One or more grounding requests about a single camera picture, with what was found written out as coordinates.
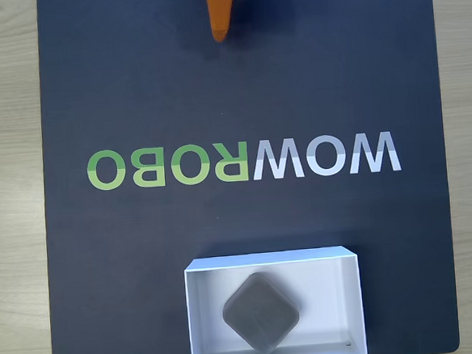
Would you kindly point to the grey square rounded block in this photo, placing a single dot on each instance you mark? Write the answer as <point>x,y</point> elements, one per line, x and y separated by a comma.
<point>261,313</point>

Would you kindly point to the dark mat with WOWROBO print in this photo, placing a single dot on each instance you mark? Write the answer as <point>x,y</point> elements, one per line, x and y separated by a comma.
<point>133,91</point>

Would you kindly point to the white open cardboard box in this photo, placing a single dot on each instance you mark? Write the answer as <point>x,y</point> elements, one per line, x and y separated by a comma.
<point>329,300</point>

